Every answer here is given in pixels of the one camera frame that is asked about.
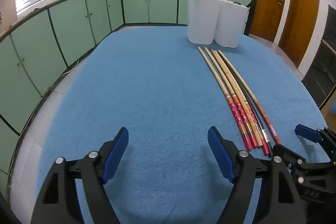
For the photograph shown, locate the green lower kitchen cabinets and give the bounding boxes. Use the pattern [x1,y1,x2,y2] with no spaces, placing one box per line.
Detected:
[0,0,257,201]

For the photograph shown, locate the white utensil holder right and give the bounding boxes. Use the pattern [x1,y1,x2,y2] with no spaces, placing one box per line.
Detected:
[214,0,249,48]

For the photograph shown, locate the blue table cloth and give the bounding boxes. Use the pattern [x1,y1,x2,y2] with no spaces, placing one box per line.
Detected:
[35,25,332,224]

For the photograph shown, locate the black chopstick inner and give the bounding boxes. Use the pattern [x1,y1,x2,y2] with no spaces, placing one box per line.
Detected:
[234,76,273,157]

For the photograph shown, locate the black oven cabinet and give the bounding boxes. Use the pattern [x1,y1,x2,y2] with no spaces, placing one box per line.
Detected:
[302,6,336,109]

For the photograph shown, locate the white utensil holder left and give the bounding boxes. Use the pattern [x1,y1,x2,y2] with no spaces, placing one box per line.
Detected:
[187,0,219,45]

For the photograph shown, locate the bamboo chopstick red handle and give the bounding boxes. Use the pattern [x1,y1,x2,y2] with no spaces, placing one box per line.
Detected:
[198,47,252,151]

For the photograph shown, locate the white utensil holder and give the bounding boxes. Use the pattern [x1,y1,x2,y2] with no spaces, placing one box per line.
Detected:
[214,0,249,48]
[187,0,219,45]

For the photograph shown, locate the wooden door right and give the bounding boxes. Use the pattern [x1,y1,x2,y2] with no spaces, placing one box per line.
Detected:
[279,0,319,67]

